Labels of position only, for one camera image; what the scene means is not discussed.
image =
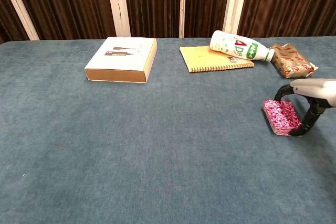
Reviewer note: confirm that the gold foil snack package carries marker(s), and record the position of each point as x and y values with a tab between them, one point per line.
292	61

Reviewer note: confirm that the blue felt table cover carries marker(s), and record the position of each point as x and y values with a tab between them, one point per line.
131	142

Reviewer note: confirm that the yellow spiral notebook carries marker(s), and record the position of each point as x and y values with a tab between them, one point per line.
207	60

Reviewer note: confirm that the pink patterned card deck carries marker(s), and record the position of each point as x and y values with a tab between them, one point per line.
282	116

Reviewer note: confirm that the white metal frame post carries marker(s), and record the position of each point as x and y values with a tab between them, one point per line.
19	9
182	3
236	1
118	3

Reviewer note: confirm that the dark brown curtain panel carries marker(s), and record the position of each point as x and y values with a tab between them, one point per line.
65	3
206	1
153	3
9	24
288	3

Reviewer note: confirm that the white flat cardboard box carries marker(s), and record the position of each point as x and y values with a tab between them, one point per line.
120	58

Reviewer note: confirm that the white plastic drink bottle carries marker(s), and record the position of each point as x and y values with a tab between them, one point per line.
236	45

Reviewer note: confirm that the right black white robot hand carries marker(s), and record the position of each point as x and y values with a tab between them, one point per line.
315	90

